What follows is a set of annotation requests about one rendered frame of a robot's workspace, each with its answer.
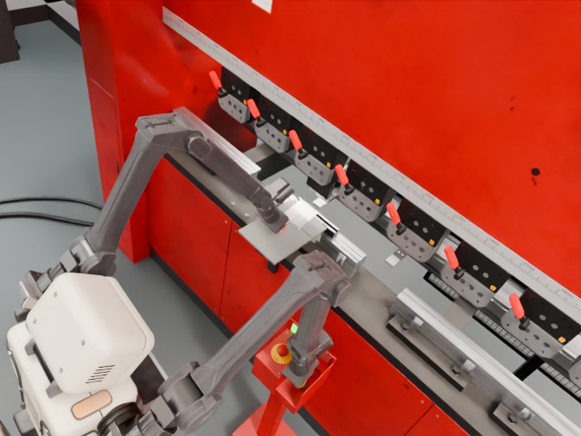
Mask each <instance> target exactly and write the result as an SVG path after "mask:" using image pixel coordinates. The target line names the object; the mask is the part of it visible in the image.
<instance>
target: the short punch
mask: <svg viewBox="0 0 581 436"><path fill-rule="evenodd" d="M306 184H307V188H308V189H309V190H311V191H312V192H313V193H314V194H316V195H317V196H318V197H320V198H321V199H322V200H323V201H325V202H326V203H328V201H329V199H330V197H331V195H332V192H333V189H334V187H335V182H333V183H331V184H330V185H323V186H322V185H320V184H319V183H317V182H316V181H315V180H313V179H312V178H311V177H310V176H308V179H307V183H306Z"/></svg>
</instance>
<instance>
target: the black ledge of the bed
mask: <svg viewBox="0 0 581 436"><path fill-rule="evenodd" d="M163 157H164V158H165V159H166V160H168V161H169V162H170V163H171V164H172V165H173V166H174V167H175V168H176V169H178V170H179V171H180V172H181V173H182V174H183V175H184V176H185V177H186V178H187V179H188V180H189V181H190V182H191V183H192V184H193V185H194V186H196V187H197V188H198V189H199V190H200V191H201V192H202V193H203V194H205V195H206V196H207V197H208V198H209V199H210V200H211V201H212V202H214V203H215V204H216V205H217V206H218V207H219V208H220V209H221V210H222V211H224V212H225V213H226V214H227V215H228V216H229V217H230V218H231V219H232V220H234V221H235V222H236V223H237V224H238V225H239V226H240V227H241V228H243V227H245V226H246V225H248V224H250V223H251V222H253V221H256V220H257V219H258V218H257V216H256V215H255V212H256V211H257V209H256V208H255V206H254V205H253V204H251V202H250V201H248V200H247V199H246V198H245V197H244V196H243V195H241V194H240V192H239V191H238V190H236V189H235V188H234V187H232V186H231V185H230V184H229V183H227V182H226V181H224V180H223V179H222V178H221V177H219V176H218V175H217V174H216V175H214V176H212V175H211V174H210V173H209V172H208V171H207V170H205V169H204V168H203V167H202V166H201V165H200V164H199V163H197V162H196V161H195V160H194V159H193V158H192V157H191V156H190V155H189V154H188V153H187V152H186V151H180V150H176V149H172V148H169V149H168V151H167V152H166V153H165V154H164V155H163ZM232 202H235V205H232ZM246 214H249V217H246ZM300 254H302V253H300V252H299V251H298V250H296V251H295V252H294V253H292V254H290V255H289V256H288V257H286V258H285V259H283V260H281V261H280V263H281V264H282V265H283V266H284V267H285V268H286V269H287V270H288V271H290V272H291V270H292V269H293V268H294V267H295V265H294V264H293V263H292V262H293V261H294V260H295V259H296V258H297V257H298V256H299V255H300ZM348 282H349V283H350V284H351V286H352V287H351V290H350V292H349V294H348V298H347V299H346V300H344V301H343V302H342V303H341V304H339V305H337V306H336V307H335V308H334V307H333V306H332V305H331V306H330V309H331V310H332V311H333V312H334V313H335V314H337V315H338V316H339V317H340V318H341V319H342V320H343V321H344V322H346V323H347V324H348V325H349V326H350V327H351V328H352V329H353V330H355V331H356V332H357V333H358V334H359V335H360V336H361V337H362V338H363V339H365V340H366V341H367V342H368V343H369V344H370V345H371V346H372V347H373V348H375V349H376V350H377V351H378V352H379V353H380V354H381V355H382V356H384V357H385V358H386V359H387V360H388V361H389V362H390V363H391V364H392V365H393V366H394V367H395V368H396V369H397V370H398V371H399V372H400V373H401V374H403V375H404V376H405V377H406V378H407V379H408V380H409V381H410V382H412V383H413V384H414V385H415V386H416V387H417V388H418V389H419V390H421V391H422V392H423V393H424V394H425V395H426V396H427V397H428V398H429V399H431V400H432V401H433V402H434V403H435V404H436V405H437V406H438V407H440V408H441V409H442V410H443V411H444V412H445V413H446V414H447V415H448V416H450V417H451V418H452V419H453V420H454V421H455V422H456V423H457V424H458V425H459V426H460V427H461V428H462V429H463V430H464V431H465V432H466V433H468V434H469V435H470V436H510V435H509V434H507V433H506V432H505V431H504V430H503V429H502V428H500V427H499V426H498V425H497V424H496V423H495V422H493V421H492V420H491V419H490V418H489V415H490V414H491V412H492V411H493V409H494V408H495V406H496V405H495V404H494V403H493V402H492V401H491V400H490V399H489V398H488V397H487V396H486V395H484V394H483V393H482V392H481V391H480V390H478V389H477V388H476V387H475V386H474V385H472V384H471V383H470V382H469V383H468V385H467V386H466V387H465V389H464V390H463V391H462V392H459V391H458V390H457V389H456V388H455V387H454V386H452V385H451V384H450V383H449V382H448V381H447V380H445V379H444V378H443V377H442V376H441V375H440V374H439V373H438V372H437V371H436V370H435V369H434V368H432V367H431V366H430V365H429V364H428V363H427V362H425V361H424V360H423V359H422V358H421V357H420V356H418V355H417V354H416V353H415V352H414V351H413V350H411V349H410V348H409V347H408V346H407V345H406V344H404V343H403V342H402V341H401V340H400V339H399V338H397V337H396V336H395V335H394V334H393V333H392V332H391V331H390V330H389V329H388V328H387V327H386V325H387V323H388V322H389V321H390V320H391V319H392V318H393V316H392V315H391V314H390V313H389V312H388V311H389V309H390V307H391V306H392V304H393V302H394V300H395V299H396V297H397V296H398V295H397V294H396V293H395V292H393V291H392V290H391V289H390V288H389V287H387V286H386V285H385V284H383V283H382V282H381V281H380V280H379V279H377V278H376V277H375V276H374V275H372V274H371V273H370V272H369V271H368V270H367V269H366V268H365V267H364V266H361V269H360V271H359V272H358V273H356V274H355V275H354V276H353V277H352V278H351V279H349V281H348Z"/></svg>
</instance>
